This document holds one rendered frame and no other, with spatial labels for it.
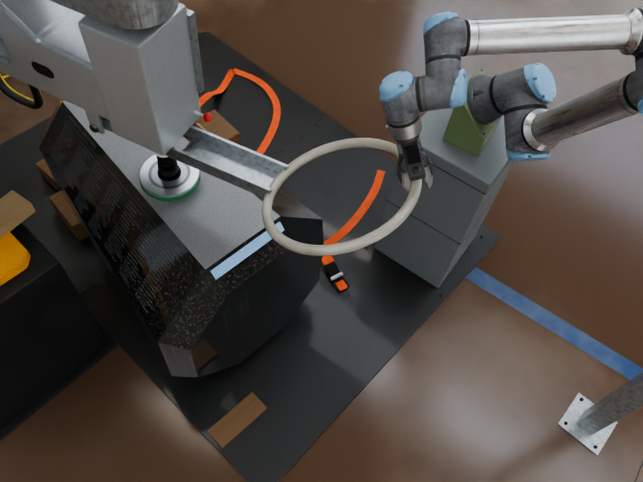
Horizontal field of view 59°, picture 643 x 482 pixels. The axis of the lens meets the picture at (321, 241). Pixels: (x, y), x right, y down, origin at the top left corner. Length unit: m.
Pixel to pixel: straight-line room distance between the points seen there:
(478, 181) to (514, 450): 1.20
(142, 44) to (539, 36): 1.01
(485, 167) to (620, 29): 0.86
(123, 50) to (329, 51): 2.60
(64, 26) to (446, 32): 1.12
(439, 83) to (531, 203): 2.08
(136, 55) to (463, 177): 1.33
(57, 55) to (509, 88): 1.49
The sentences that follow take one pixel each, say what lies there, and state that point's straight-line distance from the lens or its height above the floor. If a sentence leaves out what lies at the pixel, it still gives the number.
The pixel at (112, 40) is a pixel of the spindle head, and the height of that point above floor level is 1.54.
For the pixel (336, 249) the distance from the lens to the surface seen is 1.54.
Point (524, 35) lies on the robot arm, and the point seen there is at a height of 1.65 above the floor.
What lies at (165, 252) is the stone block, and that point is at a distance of 2.11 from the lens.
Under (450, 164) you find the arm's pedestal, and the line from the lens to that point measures 2.35.
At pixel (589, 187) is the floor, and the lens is 3.75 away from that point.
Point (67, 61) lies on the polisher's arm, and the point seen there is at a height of 1.37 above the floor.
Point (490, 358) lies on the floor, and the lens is 2.91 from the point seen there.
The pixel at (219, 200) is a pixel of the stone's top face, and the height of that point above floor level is 0.83.
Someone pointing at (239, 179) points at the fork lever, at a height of 1.13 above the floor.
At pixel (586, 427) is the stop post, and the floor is 0.04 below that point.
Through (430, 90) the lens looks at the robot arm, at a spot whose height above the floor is 1.56.
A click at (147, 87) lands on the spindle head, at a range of 1.70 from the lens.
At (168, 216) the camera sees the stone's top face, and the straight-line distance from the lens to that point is 2.12.
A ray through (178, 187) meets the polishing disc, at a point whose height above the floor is 0.89.
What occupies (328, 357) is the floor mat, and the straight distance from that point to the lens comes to 2.72.
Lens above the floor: 2.53
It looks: 56 degrees down
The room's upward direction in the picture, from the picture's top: 7 degrees clockwise
